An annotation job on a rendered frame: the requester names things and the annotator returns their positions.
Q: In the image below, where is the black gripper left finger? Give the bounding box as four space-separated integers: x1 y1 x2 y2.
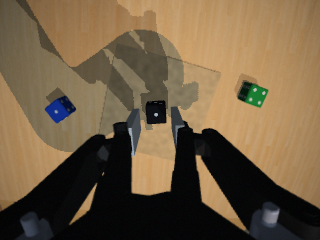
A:
0 109 141 240

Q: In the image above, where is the black die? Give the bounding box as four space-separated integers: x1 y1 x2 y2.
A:
145 100 167 124

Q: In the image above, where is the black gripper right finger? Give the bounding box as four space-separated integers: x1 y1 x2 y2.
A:
165 107 320 240

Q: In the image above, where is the dark green die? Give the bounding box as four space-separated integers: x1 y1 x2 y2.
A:
238 82 268 108

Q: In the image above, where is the blue die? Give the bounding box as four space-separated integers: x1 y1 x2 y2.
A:
45 96 76 123

